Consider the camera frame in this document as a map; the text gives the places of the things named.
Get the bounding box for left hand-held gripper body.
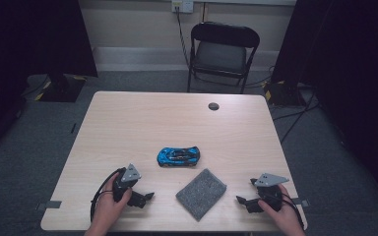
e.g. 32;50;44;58
112;162;143;203

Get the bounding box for white wall socket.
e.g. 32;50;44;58
171;0;195;14

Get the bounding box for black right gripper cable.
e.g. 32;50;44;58
275;191;306;230

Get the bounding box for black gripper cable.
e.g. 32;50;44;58
90;167;126;223
275;191;306;230

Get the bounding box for grey cloth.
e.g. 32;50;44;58
175;168;227;222

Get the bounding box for grey tape strip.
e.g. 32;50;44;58
35;200;63;211
291;197;311;208

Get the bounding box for blue toy car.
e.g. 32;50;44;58
157;146;202;168

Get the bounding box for person's right hand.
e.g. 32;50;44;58
257;184;302;231

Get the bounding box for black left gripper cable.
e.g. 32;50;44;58
90;167;126;223

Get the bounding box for black folding chair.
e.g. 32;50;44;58
186;21;261;95

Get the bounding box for black floor cables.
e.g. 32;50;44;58
271;88;323;146

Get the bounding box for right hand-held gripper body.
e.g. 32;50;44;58
249;172;290;212

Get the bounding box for black socket power cable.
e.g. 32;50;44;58
175;5;192;68

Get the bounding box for black curtain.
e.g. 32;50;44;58
271;0;378;212
0;0;99;165

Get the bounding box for black stand base yellow tape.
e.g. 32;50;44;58
263;80;308;108

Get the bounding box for person's left hand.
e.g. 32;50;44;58
92;172;133;230

